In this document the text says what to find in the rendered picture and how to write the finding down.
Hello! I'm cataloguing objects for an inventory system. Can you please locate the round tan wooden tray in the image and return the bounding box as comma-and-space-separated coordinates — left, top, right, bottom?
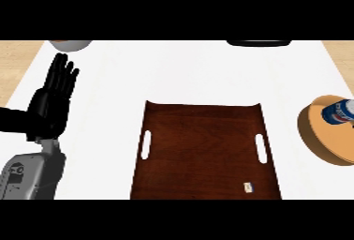
296, 95, 354, 167

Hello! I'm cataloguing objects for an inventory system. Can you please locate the dark brown wooden tray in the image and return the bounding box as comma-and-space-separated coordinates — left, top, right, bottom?
128, 99, 283, 201

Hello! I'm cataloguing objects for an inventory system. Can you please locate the blue and white can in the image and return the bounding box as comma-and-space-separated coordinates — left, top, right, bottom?
320, 98, 354, 126

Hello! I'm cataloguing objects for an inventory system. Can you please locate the black flat object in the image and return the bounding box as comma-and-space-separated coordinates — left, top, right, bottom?
225, 39, 293, 48

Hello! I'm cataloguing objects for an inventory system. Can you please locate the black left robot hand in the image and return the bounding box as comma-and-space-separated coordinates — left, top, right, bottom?
0, 52, 81, 143

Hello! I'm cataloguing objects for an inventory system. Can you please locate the grey bowl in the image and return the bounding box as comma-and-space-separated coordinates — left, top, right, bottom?
48, 39, 93, 53

